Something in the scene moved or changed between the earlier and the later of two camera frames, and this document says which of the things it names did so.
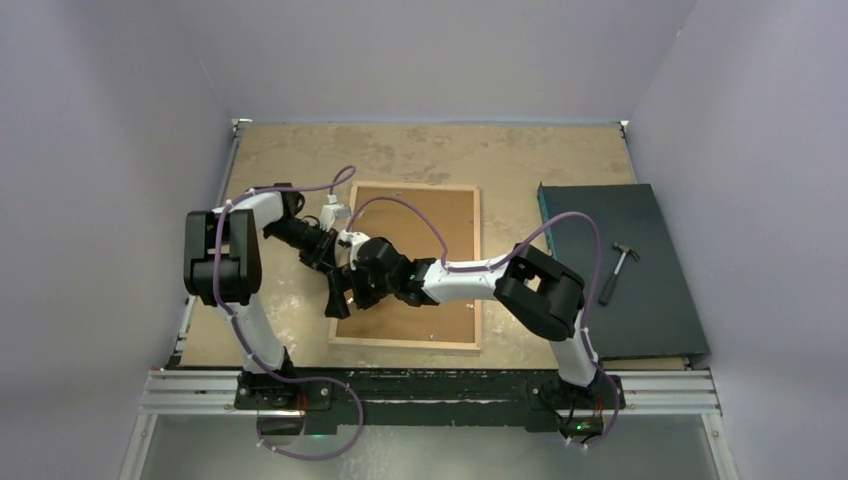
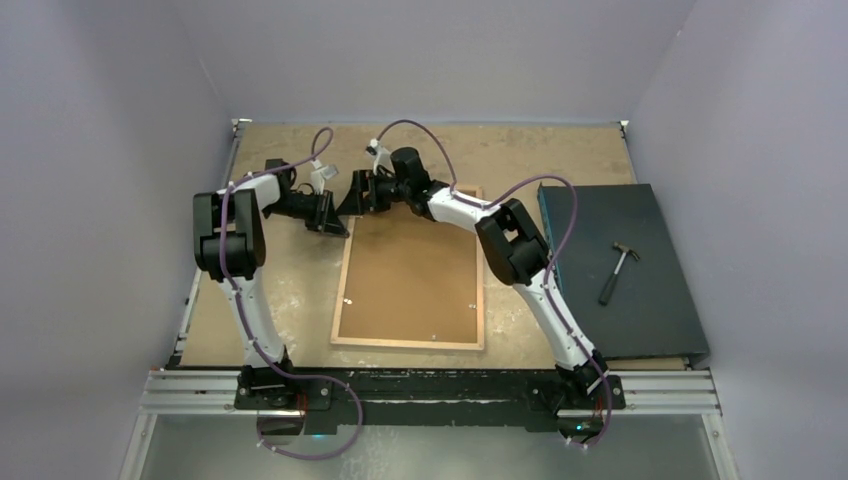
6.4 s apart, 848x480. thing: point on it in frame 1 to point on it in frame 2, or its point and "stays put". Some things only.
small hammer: [610, 285] stays put
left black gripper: [322, 256] to [331, 224]
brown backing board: [390, 317] stays put
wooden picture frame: [428, 222] stays put
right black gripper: [341, 279] to [364, 181]
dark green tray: [649, 315] stays put
